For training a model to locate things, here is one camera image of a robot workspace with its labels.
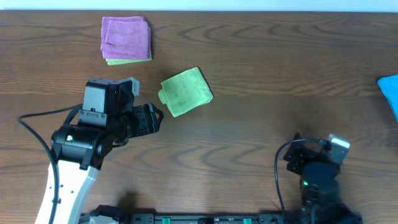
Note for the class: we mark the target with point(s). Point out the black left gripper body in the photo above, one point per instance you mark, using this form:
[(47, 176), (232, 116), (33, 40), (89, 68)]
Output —
[(149, 119)]

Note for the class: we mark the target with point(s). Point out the folded green cloth under purple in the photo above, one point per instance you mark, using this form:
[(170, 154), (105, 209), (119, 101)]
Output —
[(116, 61)]

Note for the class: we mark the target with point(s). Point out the blue cloth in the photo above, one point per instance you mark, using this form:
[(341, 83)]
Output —
[(388, 86)]

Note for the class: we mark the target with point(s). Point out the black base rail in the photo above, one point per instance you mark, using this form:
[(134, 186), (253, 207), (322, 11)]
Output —
[(107, 214)]

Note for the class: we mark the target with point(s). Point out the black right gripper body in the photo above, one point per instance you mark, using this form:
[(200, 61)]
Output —
[(300, 156)]

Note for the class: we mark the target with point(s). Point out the green microfiber cloth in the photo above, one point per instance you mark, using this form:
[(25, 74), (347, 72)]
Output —
[(185, 91)]

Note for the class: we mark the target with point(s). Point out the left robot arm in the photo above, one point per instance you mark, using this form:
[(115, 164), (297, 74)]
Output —
[(78, 151)]

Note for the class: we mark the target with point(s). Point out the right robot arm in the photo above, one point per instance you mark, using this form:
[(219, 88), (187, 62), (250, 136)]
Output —
[(318, 162)]

